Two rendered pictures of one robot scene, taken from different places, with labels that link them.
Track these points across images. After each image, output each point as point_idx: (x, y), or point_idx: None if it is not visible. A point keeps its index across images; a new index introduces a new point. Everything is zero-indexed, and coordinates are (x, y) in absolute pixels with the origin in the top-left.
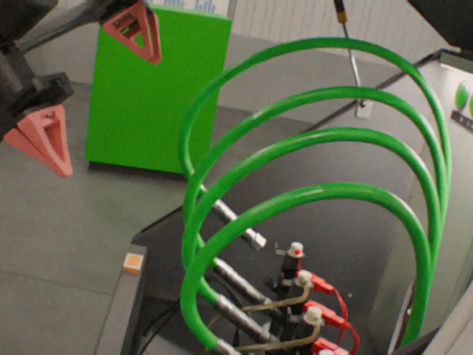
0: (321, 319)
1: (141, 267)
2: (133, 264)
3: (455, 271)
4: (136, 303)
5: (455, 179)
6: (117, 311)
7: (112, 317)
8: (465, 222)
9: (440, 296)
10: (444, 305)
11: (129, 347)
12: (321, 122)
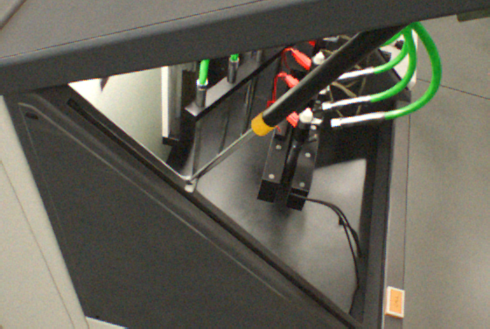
0: (313, 59)
1: (384, 301)
2: (395, 292)
3: (152, 102)
4: (384, 242)
5: (129, 94)
6: (398, 231)
7: (401, 223)
8: (146, 81)
9: (150, 127)
10: (154, 121)
11: (370, 265)
12: (234, 229)
